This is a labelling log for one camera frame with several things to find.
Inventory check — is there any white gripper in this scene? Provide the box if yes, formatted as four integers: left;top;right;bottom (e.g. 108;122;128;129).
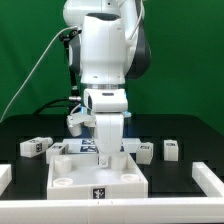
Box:
93;113;124;167

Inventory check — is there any white square tabletop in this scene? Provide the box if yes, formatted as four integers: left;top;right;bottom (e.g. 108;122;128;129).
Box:
47;153;148;200

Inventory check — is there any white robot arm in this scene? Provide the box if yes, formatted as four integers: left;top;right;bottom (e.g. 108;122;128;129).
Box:
63;0;151;169

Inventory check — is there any white base tag plate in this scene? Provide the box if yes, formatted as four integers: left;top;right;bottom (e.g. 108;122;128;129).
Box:
63;138;140;154

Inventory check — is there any white U-shaped obstacle fence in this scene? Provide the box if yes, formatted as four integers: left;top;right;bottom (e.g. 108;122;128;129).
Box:
0;162;224;224

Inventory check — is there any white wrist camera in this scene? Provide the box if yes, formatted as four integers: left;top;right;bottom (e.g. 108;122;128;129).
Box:
67;113;95;137

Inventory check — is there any black cable bundle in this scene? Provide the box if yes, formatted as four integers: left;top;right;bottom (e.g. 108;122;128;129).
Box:
33;95;83;116

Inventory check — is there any black camera on stand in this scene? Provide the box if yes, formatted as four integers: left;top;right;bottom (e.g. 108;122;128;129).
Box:
59;29;81;96

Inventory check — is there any white camera cable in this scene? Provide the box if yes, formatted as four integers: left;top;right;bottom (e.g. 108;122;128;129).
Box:
0;26;80;124

